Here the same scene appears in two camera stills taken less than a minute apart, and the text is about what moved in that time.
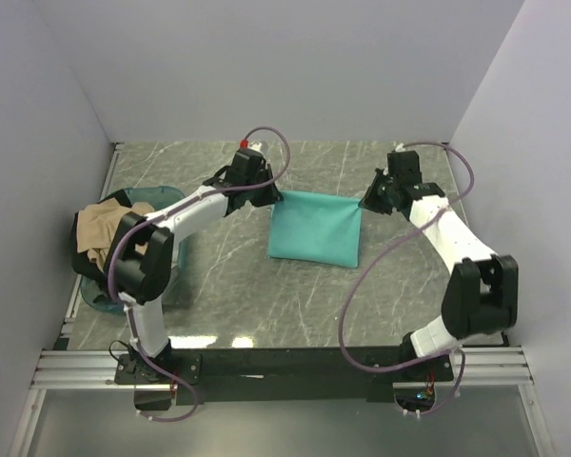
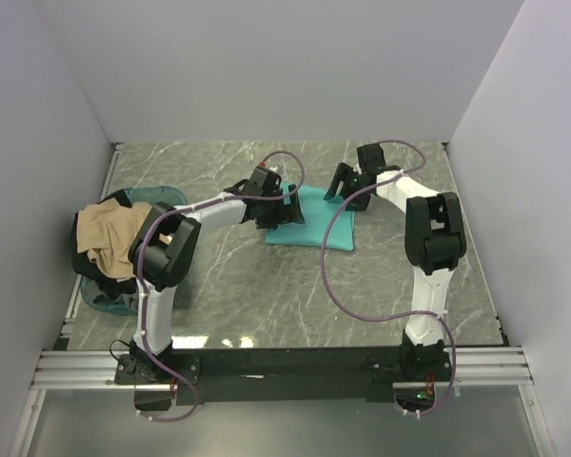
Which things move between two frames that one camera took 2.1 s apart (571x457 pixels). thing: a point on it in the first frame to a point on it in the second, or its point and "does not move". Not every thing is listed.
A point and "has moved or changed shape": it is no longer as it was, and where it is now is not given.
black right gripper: [370, 200] to [344, 173]
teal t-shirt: [316, 228] has moved or changed shape
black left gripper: [271, 196] to [286, 213]
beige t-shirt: [97, 225] does not move
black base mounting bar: [286, 374] does not move
